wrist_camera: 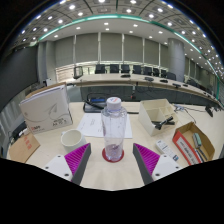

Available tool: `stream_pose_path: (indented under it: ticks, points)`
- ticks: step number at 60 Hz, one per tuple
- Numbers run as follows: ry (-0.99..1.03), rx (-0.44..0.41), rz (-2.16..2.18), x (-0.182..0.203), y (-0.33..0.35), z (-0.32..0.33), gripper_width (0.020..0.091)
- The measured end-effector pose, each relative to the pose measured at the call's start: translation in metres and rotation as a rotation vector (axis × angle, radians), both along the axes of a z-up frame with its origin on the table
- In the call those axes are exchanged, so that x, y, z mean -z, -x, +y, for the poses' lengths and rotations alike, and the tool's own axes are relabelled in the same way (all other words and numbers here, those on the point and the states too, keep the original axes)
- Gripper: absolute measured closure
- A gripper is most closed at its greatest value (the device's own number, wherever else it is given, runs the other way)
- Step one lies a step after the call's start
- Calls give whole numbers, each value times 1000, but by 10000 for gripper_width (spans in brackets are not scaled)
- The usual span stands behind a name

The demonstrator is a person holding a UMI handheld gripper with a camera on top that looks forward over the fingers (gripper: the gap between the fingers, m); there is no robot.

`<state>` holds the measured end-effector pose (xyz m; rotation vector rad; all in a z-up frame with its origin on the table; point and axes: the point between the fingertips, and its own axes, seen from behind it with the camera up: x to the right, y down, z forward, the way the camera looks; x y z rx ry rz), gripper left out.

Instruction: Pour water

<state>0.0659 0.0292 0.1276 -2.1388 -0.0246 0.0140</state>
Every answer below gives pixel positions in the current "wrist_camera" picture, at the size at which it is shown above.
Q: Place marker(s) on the white cup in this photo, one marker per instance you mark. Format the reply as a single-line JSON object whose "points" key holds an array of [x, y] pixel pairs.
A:
{"points": [[71, 141]]}

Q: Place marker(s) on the black desk phone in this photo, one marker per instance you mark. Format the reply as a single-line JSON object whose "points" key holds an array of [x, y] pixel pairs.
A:
{"points": [[93, 105]]}

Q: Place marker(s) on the black marker pen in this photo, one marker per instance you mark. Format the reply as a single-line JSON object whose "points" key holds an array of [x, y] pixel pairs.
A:
{"points": [[164, 122]]}

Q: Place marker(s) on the round ceiling lights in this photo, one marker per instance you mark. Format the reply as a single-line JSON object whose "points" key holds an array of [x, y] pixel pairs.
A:
{"points": [[72, 6]]}

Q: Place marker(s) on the row of black office chairs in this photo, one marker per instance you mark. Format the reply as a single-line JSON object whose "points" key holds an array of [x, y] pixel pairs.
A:
{"points": [[133, 69]]}

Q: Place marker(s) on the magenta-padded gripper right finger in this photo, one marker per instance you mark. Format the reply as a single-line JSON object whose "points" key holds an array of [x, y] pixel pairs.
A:
{"points": [[148, 160]]}

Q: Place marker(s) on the long curved conference desk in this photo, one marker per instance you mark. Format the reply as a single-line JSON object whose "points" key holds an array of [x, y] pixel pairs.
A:
{"points": [[116, 81]]}

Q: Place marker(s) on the clear plastic water bottle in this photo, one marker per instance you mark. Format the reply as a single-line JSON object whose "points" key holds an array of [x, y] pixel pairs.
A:
{"points": [[114, 130]]}

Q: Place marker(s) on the white copy paper carton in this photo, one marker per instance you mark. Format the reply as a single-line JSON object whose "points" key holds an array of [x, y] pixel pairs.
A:
{"points": [[45, 110]]}

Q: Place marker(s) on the white printed paper sheet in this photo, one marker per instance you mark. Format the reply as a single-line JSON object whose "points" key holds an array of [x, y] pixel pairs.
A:
{"points": [[90, 125]]}

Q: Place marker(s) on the red and brown cardboard box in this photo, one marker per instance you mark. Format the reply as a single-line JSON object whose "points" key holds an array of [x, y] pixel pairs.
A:
{"points": [[183, 146]]}

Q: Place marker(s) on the brown cardboard with red print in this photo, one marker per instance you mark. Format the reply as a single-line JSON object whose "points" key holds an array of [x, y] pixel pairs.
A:
{"points": [[23, 148]]}

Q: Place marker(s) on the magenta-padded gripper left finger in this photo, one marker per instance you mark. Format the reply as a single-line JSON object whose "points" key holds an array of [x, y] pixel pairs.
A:
{"points": [[76, 160]]}

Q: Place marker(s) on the white desk organizer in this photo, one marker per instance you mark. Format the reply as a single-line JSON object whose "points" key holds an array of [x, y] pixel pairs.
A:
{"points": [[148, 116]]}

